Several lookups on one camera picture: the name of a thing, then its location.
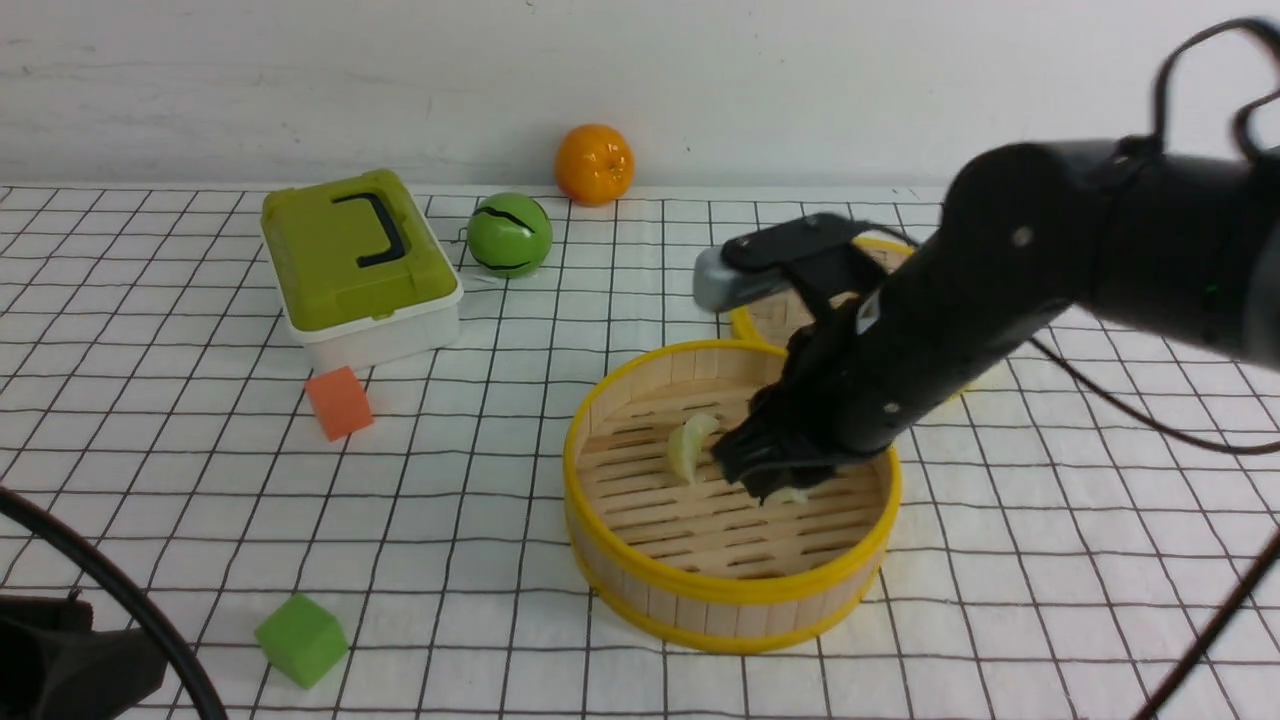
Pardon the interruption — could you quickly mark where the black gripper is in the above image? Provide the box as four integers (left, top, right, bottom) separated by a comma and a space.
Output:
710, 250, 1071, 501

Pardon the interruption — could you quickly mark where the pale green toy dumpling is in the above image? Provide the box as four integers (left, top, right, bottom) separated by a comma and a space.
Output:
666, 413, 721, 486

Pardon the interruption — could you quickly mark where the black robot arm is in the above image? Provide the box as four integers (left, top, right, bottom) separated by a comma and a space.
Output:
1, 593, 168, 719
694, 142, 1277, 498

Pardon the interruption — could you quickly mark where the woven bamboo steamer lid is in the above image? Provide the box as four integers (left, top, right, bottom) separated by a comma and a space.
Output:
721, 234, 913, 386

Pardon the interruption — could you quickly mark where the bamboo steamer tray yellow rim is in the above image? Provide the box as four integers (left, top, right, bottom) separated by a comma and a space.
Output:
563, 340, 902, 653

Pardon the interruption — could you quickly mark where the white black grid tablecloth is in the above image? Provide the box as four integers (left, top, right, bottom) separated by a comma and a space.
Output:
1, 181, 1279, 719

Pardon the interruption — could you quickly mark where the orange toy fruit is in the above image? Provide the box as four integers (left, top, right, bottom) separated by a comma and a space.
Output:
554, 124, 635, 206

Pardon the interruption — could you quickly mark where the green toy watermelon ball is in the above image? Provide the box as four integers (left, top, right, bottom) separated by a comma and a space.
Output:
466, 192, 553, 278

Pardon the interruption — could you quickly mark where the green lid white box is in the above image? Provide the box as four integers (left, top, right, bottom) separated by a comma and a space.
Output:
259, 169, 465, 374

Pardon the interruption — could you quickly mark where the orange foam cube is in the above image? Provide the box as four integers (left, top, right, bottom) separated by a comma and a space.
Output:
303, 366, 375, 442

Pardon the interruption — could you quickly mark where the green foam cube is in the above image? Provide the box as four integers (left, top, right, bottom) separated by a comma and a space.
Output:
253, 593, 349, 689

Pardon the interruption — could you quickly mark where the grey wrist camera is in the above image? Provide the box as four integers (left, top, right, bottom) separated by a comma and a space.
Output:
692, 213, 886, 313

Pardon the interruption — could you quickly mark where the black cable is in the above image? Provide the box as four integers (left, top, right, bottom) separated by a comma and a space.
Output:
1030, 15, 1280, 720
0, 486, 229, 720

